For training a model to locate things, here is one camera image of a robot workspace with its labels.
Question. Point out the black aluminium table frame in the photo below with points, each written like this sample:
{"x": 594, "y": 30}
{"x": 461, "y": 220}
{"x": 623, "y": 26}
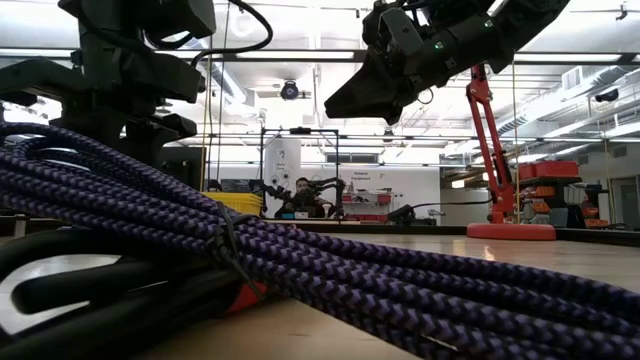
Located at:
{"x": 400, "y": 228}

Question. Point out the black monitor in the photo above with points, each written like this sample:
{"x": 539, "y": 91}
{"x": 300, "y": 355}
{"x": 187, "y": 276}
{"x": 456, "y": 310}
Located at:
{"x": 187, "y": 170}

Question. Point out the yellow plastic basket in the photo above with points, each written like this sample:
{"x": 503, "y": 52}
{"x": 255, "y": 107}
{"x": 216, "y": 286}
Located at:
{"x": 242, "y": 202}

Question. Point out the black ceiling light rail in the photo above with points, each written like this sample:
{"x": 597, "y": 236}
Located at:
{"x": 300, "y": 55}

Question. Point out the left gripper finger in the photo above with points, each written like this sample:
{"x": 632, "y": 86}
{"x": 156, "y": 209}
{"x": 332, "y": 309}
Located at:
{"x": 160, "y": 132}
{"x": 90, "y": 131}

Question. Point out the red desk lamp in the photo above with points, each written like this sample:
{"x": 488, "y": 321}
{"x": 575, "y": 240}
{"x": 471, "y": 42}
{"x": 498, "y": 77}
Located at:
{"x": 495, "y": 170}

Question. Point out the shelf with orange bins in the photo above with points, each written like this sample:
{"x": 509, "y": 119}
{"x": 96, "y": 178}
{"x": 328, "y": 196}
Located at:
{"x": 565, "y": 205}

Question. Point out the round black ceiling camera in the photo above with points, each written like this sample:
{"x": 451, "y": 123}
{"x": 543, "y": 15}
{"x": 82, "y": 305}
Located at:
{"x": 289, "y": 90}

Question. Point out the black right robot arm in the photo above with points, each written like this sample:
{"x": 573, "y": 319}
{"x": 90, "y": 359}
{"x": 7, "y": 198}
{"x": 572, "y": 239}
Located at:
{"x": 525, "y": 25}

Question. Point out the black wall camera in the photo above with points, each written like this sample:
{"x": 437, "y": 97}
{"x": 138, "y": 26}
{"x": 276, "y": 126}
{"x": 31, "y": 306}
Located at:
{"x": 607, "y": 95}

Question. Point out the red storage bins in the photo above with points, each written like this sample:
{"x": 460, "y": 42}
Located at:
{"x": 550, "y": 169}

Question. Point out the black background robot arm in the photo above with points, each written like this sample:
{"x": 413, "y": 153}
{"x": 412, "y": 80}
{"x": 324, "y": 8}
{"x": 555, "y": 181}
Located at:
{"x": 334, "y": 187}
{"x": 270, "y": 192}

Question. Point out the seated person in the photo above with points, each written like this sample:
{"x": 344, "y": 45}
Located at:
{"x": 303, "y": 200}

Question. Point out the black background station frame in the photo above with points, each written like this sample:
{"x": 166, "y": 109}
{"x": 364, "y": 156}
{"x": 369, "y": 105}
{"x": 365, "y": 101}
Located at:
{"x": 261, "y": 170}

